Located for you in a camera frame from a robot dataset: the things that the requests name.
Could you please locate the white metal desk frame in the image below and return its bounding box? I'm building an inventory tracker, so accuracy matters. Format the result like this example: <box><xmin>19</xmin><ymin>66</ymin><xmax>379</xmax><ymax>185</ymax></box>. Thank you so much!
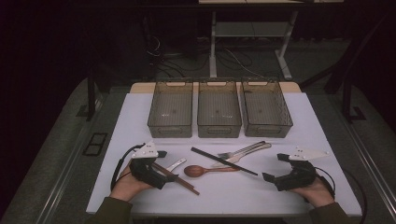
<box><xmin>199</xmin><ymin>0</ymin><xmax>345</xmax><ymax>80</ymax></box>

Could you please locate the black floor socket frame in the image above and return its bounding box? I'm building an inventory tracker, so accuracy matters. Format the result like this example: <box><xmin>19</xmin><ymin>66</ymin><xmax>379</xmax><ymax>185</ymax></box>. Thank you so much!
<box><xmin>82</xmin><ymin>132</ymin><xmax>108</xmax><ymax>157</ymax></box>

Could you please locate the smoky transparent plastic bin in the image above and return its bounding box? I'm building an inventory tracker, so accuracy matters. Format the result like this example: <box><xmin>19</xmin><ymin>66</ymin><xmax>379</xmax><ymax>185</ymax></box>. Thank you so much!
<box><xmin>241</xmin><ymin>80</ymin><xmax>294</xmax><ymax>138</ymax></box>
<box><xmin>197</xmin><ymin>81</ymin><xmax>243</xmax><ymax>139</ymax></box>
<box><xmin>147</xmin><ymin>81</ymin><xmax>194</xmax><ymax>139</ymax></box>

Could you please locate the person's left hand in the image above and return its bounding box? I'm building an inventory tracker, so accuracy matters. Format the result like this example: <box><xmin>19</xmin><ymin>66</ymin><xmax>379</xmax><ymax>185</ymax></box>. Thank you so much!
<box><xmin>109</xmin><ymin>165</ymin><xmax>153</xmax><ymax>203</ymax></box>

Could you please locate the brown wooden spoon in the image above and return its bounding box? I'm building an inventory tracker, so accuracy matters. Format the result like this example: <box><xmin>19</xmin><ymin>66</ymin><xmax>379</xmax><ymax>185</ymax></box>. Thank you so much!
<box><xmin>183</xmin><ymin>164</ymin><xmax>241</xmax><ymax>178</ymax></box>

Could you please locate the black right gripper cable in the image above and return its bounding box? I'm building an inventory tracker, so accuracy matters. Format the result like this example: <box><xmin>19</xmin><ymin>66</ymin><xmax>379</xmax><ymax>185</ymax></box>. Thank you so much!
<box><xmin>314</xmin><ymin>166</ymin><xmax>369</xmax><ymax>224</ymax></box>

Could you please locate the metal fork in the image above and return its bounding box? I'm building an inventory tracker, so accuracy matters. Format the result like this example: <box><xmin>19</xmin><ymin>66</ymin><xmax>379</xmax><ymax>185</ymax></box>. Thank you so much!
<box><xmin>217</xmin><ymin>140</ymin><xmax>267</xmax><ymax>160</ymax></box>

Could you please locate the metal floor rail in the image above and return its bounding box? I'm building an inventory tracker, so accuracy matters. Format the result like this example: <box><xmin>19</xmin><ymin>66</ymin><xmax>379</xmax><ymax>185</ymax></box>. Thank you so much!
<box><xmin>328</xmin><ymin>92</ymin><xmax>396</xmax><ymax>213</ymax></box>
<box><xmin>36</xmin><ymin>92</ymin><xmax>106</xmax><ymax>224</ymax></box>

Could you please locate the white ceramic spoon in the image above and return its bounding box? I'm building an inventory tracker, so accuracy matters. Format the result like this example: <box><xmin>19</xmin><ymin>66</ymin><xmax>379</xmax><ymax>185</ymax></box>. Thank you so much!
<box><xmin>165</xmin><ymin>158</ymin><xmax>188</xmax><ymax>173</ymax></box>

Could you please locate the tangle of floor cables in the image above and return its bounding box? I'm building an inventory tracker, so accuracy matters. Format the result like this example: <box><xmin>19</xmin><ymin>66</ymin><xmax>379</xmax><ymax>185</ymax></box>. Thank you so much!
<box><xmin>146</xmin><ymin>34</ymin><xmax>269</xmax><ymax>78</ymax></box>

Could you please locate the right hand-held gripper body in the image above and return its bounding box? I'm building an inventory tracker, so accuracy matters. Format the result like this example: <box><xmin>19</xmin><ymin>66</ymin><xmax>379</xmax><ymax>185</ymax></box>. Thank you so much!
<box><xmin>274</xmin><ymin>147</ymin><xmax>331</xmax><ymax>191</ymax></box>

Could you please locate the black metal stand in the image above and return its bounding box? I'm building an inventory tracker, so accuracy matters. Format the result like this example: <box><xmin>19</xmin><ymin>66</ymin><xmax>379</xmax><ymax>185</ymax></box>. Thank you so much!
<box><xmin>300</xmin><ymin>12</ymin><xmax>396</xmax><ymax>124</ymax></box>
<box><xmin>76</xmin><ymin>69</ymin><xmax>106</xmax><ymax>122</ymax></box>

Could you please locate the person's right hand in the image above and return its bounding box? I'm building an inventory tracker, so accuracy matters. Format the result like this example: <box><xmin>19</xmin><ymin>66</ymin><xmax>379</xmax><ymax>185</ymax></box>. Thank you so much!
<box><xmin>290</xmin><ymin>177</ymin><xmax>335</xmax><ymax>208</ymax></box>

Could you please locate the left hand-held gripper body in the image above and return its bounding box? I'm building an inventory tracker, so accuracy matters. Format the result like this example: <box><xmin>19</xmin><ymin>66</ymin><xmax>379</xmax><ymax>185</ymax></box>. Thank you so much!
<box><xmin>129</xmin><ymin>141</ymin><xmax>169</xmax><ymax>190</ymax></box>

